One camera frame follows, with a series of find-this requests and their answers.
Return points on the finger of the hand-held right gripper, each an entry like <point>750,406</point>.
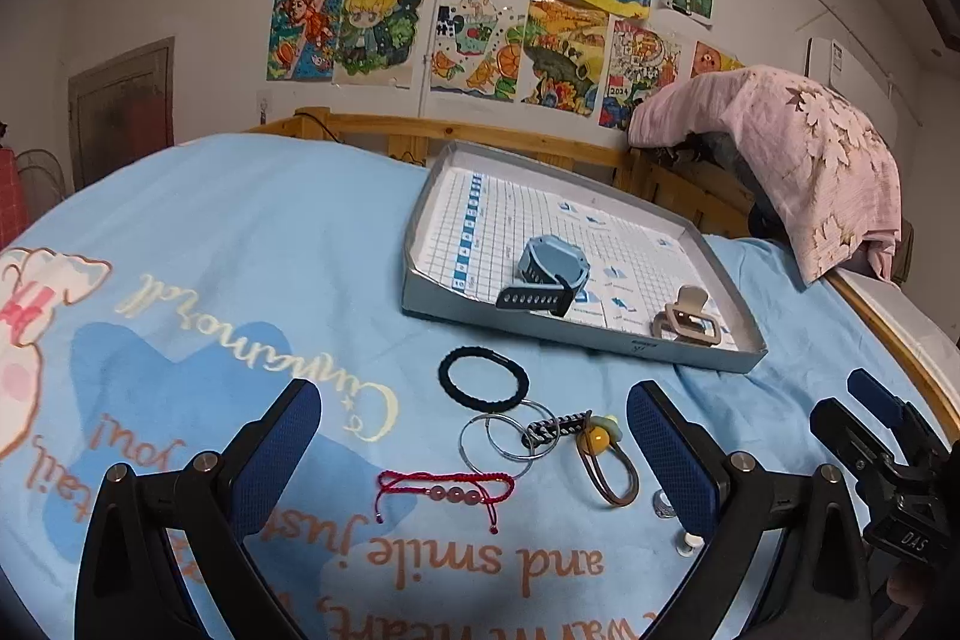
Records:
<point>844,426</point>
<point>874,386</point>

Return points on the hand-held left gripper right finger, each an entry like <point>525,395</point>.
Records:
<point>671,452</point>

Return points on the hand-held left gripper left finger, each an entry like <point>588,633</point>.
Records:
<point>281,452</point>

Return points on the silver bangle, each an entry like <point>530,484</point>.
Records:
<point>525,401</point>
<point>462,446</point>

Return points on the grey cardboard tray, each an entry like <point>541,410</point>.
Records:
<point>525,212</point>

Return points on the beige hair claw clip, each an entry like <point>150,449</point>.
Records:
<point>686,302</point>

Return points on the light blue printed bedsheet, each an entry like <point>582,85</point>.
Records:
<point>225,250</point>

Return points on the blue-grey wrist watch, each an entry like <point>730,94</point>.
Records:
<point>551,261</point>

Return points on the pink floral quilt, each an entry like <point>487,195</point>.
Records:
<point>787,145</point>

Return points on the white air conditioner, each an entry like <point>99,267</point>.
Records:
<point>847,66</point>

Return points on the red plaid cloth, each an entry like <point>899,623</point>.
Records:
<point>7,197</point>

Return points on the white wall socket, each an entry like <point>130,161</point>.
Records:
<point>262,104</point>

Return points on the wooden bed frame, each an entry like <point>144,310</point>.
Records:
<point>525,130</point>

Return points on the brown wall door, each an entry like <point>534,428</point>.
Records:
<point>120,108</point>

